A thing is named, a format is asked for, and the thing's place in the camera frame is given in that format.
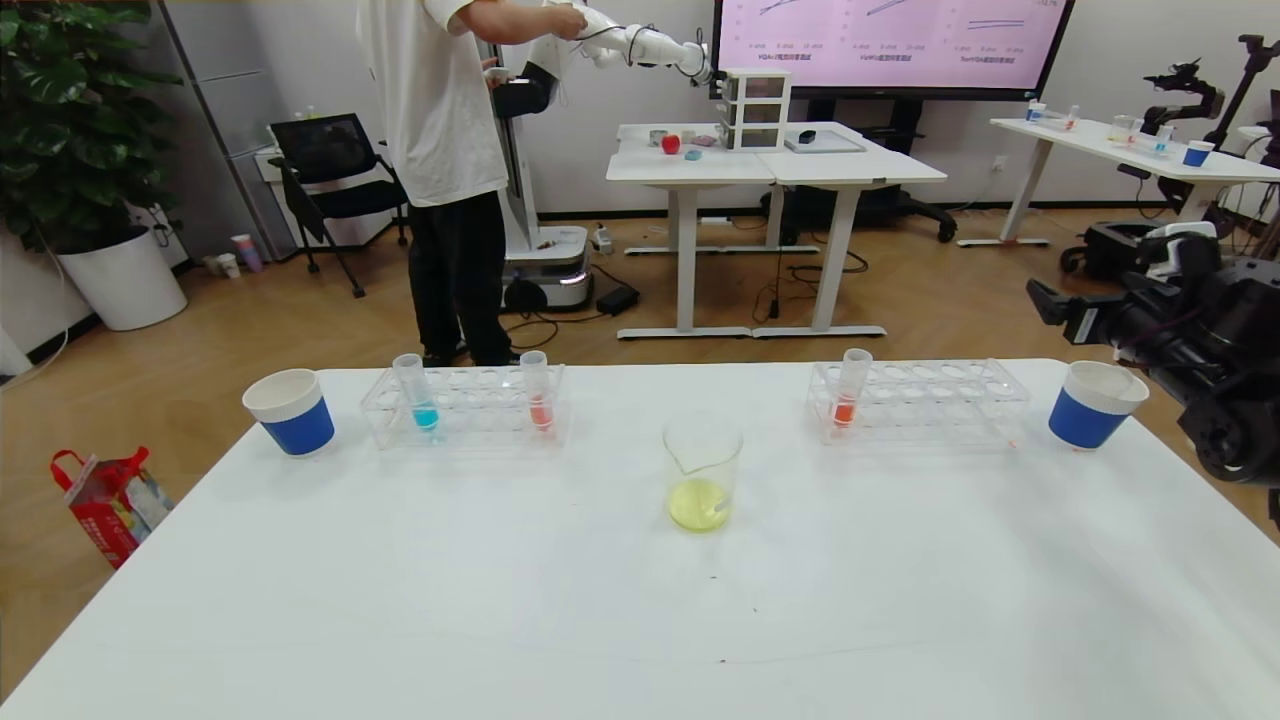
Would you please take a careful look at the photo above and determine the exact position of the white mobile robot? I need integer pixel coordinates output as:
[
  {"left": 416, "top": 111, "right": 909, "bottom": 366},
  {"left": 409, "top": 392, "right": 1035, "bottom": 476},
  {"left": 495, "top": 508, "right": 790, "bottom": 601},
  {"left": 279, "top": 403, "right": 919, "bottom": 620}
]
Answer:
[{"left": 485, "top": 0, "right": 716, "bottom": 313}]

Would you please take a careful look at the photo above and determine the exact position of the clear acrylic test tube rack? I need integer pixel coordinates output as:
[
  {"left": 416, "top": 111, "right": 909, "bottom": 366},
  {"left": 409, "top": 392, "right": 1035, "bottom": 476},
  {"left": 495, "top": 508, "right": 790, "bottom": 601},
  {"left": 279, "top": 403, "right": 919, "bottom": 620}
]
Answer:
[
  {"left": 806, "top": 358, "right": 1032, "bottom": 447},
  {"left": 360, "top": 363, "right": 573, "bottom": 453}
]

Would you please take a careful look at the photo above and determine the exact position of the blue pigment test tube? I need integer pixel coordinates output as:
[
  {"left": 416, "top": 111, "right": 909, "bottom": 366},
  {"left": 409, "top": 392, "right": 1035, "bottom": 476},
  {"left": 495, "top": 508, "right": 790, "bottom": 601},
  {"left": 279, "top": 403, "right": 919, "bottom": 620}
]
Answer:
[{"left": 392, "top": 353, "right": 442, "bottom": 434}]

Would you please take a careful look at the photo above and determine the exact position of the white desk with apple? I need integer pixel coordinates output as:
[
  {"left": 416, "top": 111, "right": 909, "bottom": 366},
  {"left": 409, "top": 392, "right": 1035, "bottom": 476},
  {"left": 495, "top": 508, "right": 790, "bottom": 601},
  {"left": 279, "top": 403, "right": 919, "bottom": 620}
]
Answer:
[{"left": 606, "top": 122, "right": 821, "bottom": 341}]

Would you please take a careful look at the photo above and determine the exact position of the white drawer shelf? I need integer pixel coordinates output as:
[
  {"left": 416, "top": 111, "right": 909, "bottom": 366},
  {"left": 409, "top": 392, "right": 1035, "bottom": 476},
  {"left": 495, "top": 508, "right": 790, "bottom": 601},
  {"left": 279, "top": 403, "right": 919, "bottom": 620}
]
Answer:
[{"left": 720, "top": 68, "right": 793, "bottom": 153}]

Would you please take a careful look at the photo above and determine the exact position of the white desk with tray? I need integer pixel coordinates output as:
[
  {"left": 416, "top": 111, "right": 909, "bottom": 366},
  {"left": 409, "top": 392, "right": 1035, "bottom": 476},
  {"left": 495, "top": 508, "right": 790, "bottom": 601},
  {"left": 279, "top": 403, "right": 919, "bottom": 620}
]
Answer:
[{"left": 752, "top": 122, "right": 948, "bottom": 339}]

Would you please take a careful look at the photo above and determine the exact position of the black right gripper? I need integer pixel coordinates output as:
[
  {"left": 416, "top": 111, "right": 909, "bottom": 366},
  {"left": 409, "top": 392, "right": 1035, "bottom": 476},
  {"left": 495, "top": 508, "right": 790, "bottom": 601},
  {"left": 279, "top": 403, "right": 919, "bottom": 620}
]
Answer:
[{"left": 1025, "top": 278, "right": 1182, "bottom": 363}]

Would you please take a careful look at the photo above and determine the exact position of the grey cabinet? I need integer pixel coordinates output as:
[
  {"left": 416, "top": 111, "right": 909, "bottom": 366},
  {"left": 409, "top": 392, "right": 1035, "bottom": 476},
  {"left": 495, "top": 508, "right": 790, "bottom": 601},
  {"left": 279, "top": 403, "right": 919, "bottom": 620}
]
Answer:
[{"left": 160, "top": 0, "right": 301, "bottom": 263}]

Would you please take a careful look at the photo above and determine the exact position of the grey tray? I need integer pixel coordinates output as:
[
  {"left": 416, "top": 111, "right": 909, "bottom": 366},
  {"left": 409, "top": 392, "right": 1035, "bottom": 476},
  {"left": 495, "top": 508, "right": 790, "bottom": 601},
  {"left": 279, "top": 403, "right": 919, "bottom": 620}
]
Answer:
[{"left": 784, "top": 130, "right": 867, "bottom": 154}]

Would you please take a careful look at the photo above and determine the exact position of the long white desk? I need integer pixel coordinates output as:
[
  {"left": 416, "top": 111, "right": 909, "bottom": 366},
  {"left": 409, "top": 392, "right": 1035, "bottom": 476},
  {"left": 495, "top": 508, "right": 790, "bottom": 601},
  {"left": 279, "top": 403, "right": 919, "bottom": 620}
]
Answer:
[{"left": 957, "top": 117, "right": 1280, "bottom": 248}]

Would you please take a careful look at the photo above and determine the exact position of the black background robot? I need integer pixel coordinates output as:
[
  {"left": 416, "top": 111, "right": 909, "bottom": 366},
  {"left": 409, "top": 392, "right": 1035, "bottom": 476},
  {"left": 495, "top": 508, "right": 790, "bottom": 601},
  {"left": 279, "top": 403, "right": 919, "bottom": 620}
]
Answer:
[{"left": 1060, "top": 33, "right": 1280, "bottom": 286}]

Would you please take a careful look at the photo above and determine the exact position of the blue and white paper cup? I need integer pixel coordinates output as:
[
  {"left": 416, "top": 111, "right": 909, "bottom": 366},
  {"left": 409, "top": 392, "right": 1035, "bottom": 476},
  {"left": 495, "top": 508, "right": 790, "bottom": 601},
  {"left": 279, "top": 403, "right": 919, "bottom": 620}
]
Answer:
[
  {"left": 1048, "top": 360, "right": 1151, "bottom": 452},
  {"left": 242, "top": 368, "right": 337, "bottom": 459}
]

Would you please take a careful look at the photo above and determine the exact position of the clear glass beaker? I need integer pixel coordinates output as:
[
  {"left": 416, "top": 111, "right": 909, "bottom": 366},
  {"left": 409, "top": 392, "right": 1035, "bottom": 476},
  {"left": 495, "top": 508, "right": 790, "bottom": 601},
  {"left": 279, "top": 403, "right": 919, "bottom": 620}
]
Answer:
[{"left": 662, "top": 412, "right": 745, "bottom": 534}]

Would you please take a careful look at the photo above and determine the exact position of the large wall monitor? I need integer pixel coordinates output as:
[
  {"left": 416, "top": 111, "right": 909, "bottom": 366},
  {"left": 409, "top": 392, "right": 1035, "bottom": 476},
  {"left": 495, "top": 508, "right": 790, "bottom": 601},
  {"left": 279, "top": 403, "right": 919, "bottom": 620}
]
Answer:
[{"left": 712, "top": 0, "right": 1076, "bottom": 101}]

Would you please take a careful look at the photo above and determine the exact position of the black chair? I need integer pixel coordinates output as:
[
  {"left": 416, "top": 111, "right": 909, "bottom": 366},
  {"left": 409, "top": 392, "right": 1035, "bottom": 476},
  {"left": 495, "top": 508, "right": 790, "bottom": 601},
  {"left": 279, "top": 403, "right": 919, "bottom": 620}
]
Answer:
[{"left": 268, "top": 113, "right": 411, "bottom": 299}]

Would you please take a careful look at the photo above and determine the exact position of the person in white shirt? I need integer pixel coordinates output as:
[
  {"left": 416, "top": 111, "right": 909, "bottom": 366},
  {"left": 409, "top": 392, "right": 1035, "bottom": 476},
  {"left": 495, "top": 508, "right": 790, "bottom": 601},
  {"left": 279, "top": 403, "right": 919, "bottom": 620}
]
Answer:
[{"left": 357, "top": 0, "right": 591, "bottom": 369}]

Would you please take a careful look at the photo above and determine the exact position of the white plant pot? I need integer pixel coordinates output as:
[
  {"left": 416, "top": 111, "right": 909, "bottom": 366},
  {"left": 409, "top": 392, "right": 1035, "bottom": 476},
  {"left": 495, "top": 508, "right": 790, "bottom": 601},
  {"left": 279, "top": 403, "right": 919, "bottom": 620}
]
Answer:
[{"left": 55, "top": 225, "right": 189, "bottom": 333}]

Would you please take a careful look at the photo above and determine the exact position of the green potted plant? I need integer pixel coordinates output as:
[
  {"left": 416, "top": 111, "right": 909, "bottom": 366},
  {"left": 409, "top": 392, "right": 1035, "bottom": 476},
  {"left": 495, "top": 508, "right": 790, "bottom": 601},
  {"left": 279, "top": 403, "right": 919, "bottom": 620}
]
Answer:
[{"left": 0, "top": 0, "right": 186, "bottom": 251}]

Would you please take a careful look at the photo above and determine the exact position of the orange-red pigment test tube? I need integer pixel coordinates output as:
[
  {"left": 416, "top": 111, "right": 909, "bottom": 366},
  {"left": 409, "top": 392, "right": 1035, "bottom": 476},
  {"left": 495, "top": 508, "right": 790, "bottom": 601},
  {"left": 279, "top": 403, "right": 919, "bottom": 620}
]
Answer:
[{"left": 830, "top": 348, "right": 874, "bottom": 431}]

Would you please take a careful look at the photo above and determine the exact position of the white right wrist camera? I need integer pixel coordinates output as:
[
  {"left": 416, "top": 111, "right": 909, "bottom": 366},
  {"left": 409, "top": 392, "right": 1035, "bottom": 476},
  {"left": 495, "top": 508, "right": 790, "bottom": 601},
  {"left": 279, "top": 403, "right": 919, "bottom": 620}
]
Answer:
[{"left": 1140, "top": 222, "right": 1223, "bottom": 283}]

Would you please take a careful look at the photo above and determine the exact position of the red pigment test tube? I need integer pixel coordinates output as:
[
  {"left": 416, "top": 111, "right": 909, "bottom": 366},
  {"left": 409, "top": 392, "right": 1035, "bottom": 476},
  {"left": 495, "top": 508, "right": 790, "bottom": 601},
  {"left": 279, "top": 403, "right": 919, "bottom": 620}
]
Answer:
[{"left": 519, "top": 350, "right": 556, "bottom": 434}]

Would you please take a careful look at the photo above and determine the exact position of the red shopping bag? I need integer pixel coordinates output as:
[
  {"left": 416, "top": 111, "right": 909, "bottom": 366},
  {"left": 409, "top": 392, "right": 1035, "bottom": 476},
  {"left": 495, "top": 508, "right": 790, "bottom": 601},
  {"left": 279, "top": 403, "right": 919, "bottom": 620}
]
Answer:
[{"left": 50, "top": 446, "right": 176, "bottom": 571}]

